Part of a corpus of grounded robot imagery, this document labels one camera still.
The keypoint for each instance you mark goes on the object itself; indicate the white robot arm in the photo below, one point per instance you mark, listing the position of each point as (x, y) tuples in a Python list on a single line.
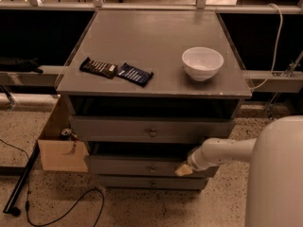
[(275, 179)]

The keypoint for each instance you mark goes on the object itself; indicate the blue snack bar wrapper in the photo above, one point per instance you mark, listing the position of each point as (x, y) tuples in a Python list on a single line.
[(134, 75)]

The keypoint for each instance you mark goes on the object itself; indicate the grey drawer cabinet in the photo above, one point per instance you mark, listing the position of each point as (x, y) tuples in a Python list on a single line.
[(154, 41)]

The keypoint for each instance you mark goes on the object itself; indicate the black metal floor bar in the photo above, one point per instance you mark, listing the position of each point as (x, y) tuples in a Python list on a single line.
[(22, 172)]

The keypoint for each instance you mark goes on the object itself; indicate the brown snack bar wrapper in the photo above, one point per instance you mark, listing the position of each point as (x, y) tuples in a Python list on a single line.
[(99, 68)]

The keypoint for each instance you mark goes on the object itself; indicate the white bowl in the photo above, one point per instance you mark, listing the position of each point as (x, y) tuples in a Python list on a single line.
[(202, 63)]

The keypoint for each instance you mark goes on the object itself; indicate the black object on ledge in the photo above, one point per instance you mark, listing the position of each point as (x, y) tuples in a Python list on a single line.
[(19, 65)]

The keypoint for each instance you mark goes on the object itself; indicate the metal can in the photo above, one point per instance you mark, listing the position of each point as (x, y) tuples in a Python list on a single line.
[(66, 133)]

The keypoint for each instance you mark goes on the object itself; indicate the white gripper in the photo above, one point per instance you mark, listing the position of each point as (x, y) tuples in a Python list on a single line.
[(196, 162)]

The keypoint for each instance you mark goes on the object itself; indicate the grey top drawer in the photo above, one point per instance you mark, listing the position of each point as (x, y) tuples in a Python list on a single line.
[(149, 129)]

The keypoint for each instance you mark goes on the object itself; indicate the cardboard box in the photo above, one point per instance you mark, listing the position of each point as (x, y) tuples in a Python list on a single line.
[(58, 153)]

